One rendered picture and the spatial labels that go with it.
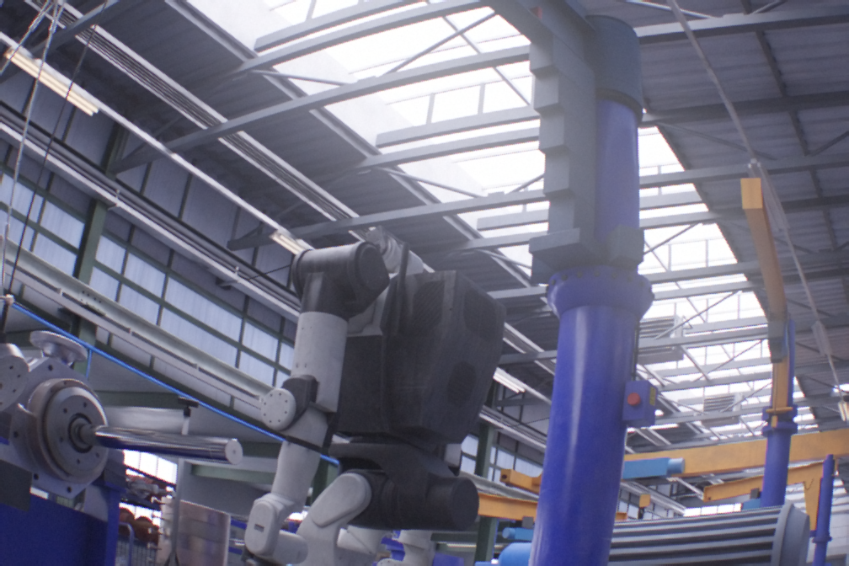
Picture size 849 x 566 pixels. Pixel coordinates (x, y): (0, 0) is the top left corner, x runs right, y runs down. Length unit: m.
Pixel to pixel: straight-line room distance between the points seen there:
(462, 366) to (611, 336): 1.94
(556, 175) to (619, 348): 0.71
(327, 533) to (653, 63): 8.27
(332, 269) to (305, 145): 10.30
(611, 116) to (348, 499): 2.69
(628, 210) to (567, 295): 0.46
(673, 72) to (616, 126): 5.75
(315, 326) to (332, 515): 0.37
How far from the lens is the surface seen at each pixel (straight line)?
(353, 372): 1.84
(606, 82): 4.22
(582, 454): 3.60
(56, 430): 3.02
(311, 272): 1.78
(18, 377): 1.95
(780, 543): 5.24
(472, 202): 10.71
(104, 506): 3.39
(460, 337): 1.81
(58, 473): 3.08
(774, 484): 9.00
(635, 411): 3.68
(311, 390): 1.69
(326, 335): 1.73
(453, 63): 8.35
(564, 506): 3.57
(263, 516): 1.68
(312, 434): 1.70
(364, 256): 1.74
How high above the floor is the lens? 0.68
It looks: 22 degrees up
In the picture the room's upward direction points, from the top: 7 degrees clockwise
